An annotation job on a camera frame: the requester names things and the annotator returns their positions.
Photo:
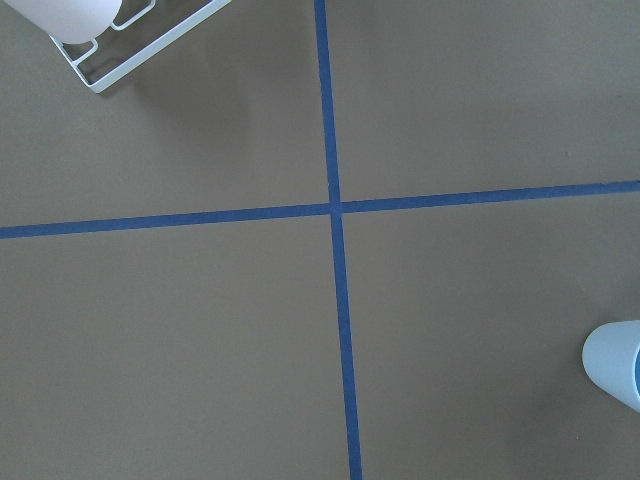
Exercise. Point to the light blue plastic cup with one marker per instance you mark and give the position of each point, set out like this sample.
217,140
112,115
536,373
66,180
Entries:
610,357

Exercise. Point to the pink plastic cup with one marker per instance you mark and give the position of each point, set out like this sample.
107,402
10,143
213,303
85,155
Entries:
69,21

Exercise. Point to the white wire cup rack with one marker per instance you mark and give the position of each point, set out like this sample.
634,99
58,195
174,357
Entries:
140,30

